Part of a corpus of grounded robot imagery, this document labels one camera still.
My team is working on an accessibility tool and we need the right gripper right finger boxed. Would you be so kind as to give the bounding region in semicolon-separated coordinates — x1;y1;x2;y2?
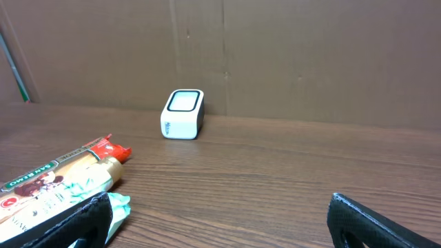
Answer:
327;193;440;248

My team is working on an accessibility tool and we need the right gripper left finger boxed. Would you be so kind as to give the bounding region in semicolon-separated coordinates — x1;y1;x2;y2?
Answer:
1;192;113;248

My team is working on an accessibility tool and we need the teal snack packet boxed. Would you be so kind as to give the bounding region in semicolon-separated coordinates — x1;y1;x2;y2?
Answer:
68;192;132;248

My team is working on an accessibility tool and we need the spaghetti pack with red ends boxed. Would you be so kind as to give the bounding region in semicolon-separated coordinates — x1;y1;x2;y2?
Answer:
0;133;133;225

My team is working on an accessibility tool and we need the white Pantene tube gold cap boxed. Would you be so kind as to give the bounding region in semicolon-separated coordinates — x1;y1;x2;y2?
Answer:
1;156;123;242

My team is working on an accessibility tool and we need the white barcode scanner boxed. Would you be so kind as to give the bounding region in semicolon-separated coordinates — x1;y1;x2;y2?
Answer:
160;89;205;140

